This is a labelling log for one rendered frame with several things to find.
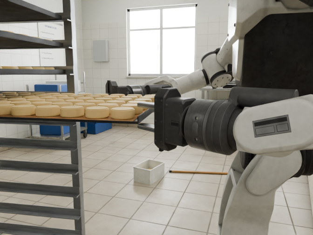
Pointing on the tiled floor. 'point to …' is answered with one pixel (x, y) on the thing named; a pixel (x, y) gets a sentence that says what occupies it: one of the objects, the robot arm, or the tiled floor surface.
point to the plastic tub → (148, 171)
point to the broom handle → (198, 172)
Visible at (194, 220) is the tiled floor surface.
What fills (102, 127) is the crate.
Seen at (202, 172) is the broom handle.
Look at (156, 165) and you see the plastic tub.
